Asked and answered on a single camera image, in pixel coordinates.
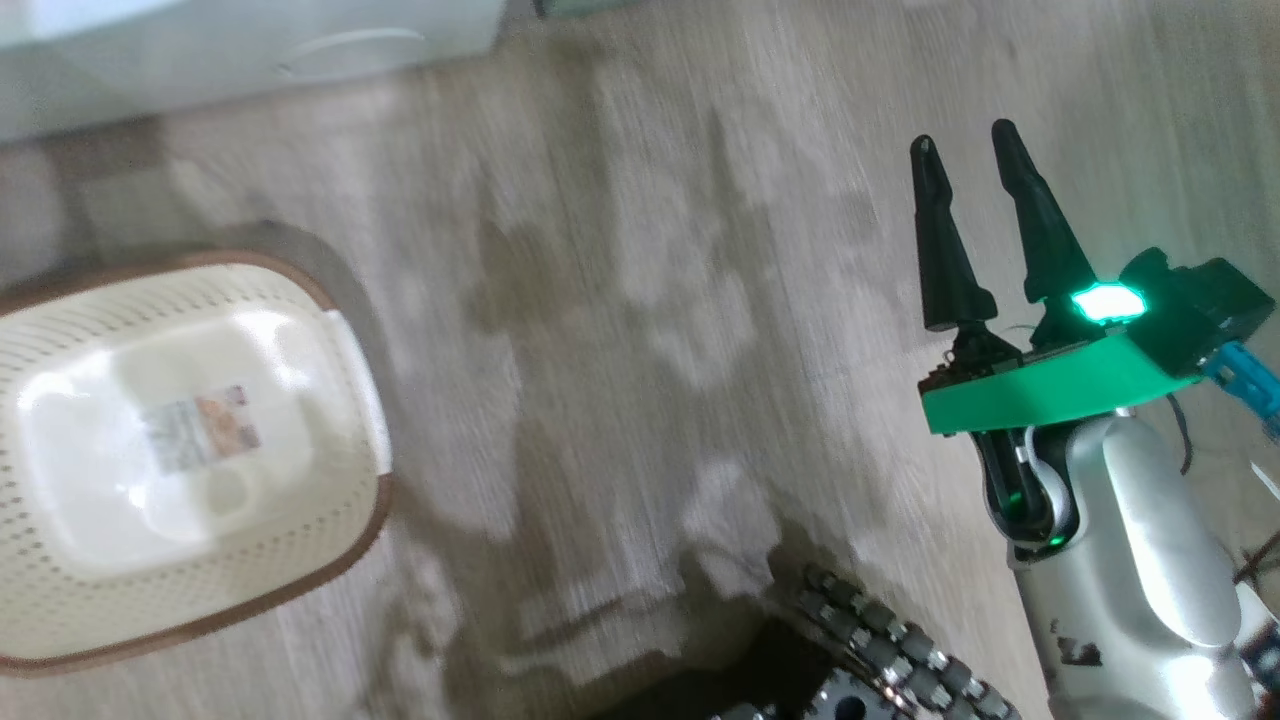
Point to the paper label in basket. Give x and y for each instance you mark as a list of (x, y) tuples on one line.
[(200, 428)]

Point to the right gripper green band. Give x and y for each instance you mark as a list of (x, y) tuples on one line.
[(1050, 385)]

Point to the white front-load washing machine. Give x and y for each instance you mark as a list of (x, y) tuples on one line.
[(200, 60)]

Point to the roller wheel of robot base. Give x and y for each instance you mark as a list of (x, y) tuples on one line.
[(890, 650)]

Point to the cream perforated laundry basket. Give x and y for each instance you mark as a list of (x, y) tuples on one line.
[(100, 560)]

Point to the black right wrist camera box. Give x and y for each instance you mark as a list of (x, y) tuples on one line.
[(1200, 305)]

